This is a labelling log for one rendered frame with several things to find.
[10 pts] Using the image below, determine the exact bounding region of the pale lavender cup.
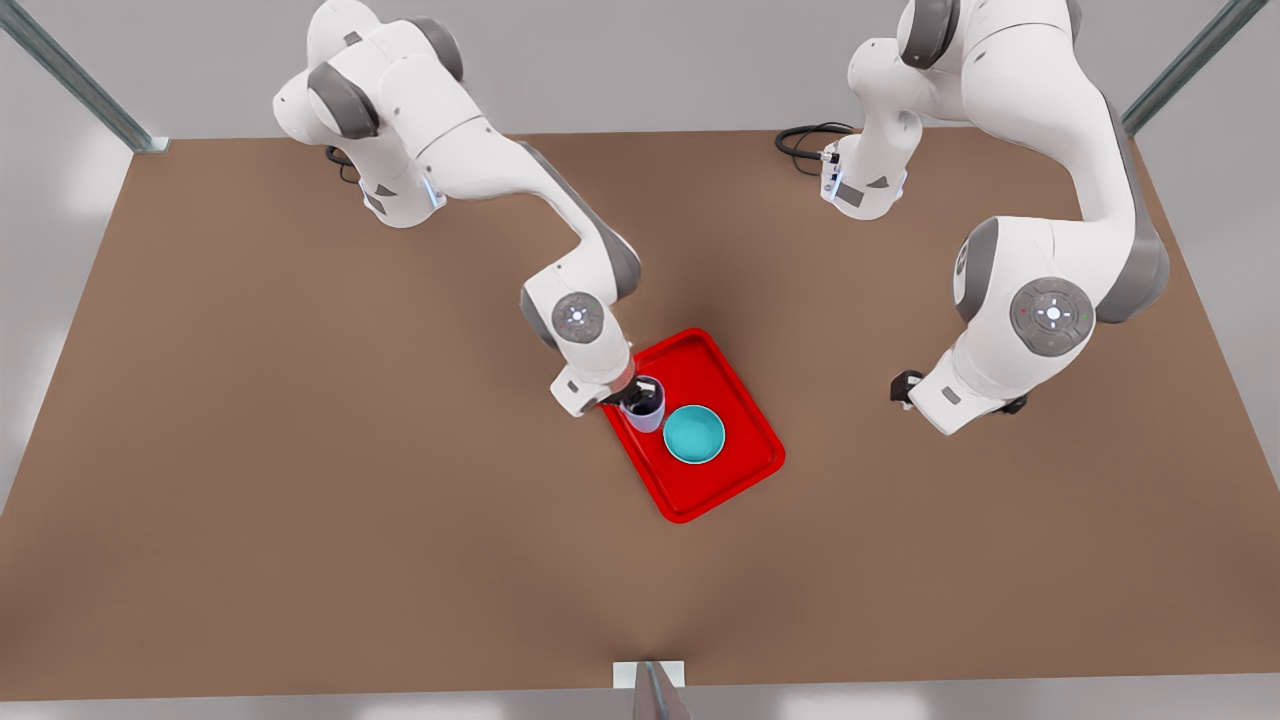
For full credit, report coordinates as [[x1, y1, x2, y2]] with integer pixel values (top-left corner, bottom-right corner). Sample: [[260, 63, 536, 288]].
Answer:
[[620, 375, 667, 434]]

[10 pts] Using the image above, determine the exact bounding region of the teal bowl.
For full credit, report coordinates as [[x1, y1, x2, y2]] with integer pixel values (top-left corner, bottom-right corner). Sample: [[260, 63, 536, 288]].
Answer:
[[663, 404, 727, 466]]

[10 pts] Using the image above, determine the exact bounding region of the red plastic tray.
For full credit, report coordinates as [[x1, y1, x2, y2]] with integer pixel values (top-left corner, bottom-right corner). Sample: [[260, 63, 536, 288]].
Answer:
[[600, 328, 787, 525]]

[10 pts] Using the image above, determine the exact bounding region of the silver frame post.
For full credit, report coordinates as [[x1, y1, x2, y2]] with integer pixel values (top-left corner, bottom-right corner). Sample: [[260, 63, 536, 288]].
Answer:
[[613, 660, 693, 720], [0, 0, 171, 154], [1121, 0, 1269, 137]]

